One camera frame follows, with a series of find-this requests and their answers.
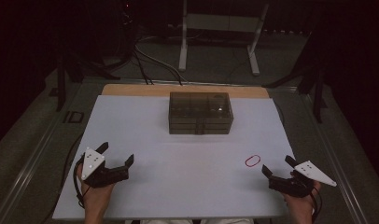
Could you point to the black rectangular floor frame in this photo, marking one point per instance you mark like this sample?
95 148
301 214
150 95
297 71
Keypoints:
66 117

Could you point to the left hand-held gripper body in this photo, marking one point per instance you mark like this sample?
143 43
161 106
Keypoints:
92 161

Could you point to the person's right hand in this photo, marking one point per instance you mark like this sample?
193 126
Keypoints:
301 205

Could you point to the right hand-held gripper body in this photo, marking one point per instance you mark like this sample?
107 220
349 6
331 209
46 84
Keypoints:
312 172

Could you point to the grey metal floor rail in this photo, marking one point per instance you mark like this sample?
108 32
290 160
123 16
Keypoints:
334 155
32 155

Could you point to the white metal stand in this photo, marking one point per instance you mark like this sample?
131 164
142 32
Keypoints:
221 21

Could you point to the red rubber band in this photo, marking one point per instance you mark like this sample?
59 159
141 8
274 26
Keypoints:
246 162

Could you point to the brown translucent drawer box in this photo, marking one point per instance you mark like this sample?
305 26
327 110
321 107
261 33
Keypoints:
200 119

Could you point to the person's left hand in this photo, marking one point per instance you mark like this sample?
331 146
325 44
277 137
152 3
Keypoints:
95 196

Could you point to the white table board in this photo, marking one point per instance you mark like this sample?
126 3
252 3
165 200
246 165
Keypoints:
184 174

